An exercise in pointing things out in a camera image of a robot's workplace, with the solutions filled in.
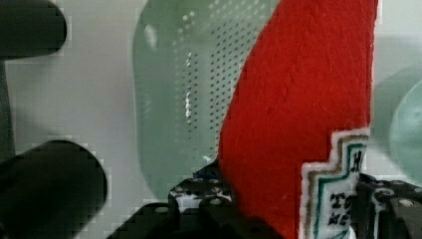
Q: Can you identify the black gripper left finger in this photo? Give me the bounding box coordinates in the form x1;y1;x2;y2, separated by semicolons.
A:
106;161;284;239

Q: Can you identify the black cylinder upper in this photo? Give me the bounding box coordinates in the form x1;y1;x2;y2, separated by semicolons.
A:
0;0;68;61

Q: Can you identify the black cylinder lower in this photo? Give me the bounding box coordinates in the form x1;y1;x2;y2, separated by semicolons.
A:
0;140;107;239

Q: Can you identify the red plush ketchup bottle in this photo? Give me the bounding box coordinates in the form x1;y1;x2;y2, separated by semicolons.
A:
218;0;378;239

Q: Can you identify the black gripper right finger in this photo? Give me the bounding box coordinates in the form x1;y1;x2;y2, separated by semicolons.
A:
351;173;422;239

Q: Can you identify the green metal cup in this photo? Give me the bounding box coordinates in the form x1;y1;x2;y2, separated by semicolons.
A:
366;65;422;185

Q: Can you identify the black cylinder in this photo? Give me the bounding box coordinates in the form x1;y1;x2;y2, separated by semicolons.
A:
0;0;68;61
0;140;107;239

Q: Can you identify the green oval strainer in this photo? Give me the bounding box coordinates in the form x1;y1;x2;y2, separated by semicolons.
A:
132;0;280;200

